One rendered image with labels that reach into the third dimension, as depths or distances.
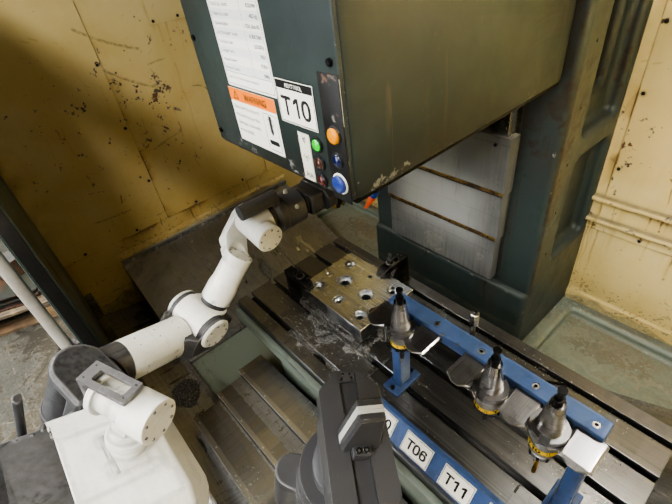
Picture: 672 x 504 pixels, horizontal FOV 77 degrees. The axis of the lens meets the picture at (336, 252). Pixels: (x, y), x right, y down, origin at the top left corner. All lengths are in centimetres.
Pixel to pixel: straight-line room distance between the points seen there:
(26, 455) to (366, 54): 73
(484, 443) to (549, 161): 73
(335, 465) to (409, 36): 55
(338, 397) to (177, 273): 165
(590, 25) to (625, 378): 115
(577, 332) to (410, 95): 137
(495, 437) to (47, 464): 91
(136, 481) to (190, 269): 137
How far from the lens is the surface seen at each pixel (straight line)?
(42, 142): 183
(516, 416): 84
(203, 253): 203
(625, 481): 121
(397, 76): 67
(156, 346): 97
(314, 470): 44
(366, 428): 33
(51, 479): 75
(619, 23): 144
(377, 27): 63
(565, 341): 183
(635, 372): 183
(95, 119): 185
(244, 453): 141
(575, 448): 84
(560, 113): 121
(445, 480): 108
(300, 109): 69
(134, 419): 66
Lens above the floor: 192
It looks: 38 degrees down
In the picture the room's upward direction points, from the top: 9 degrees counter-clockwise
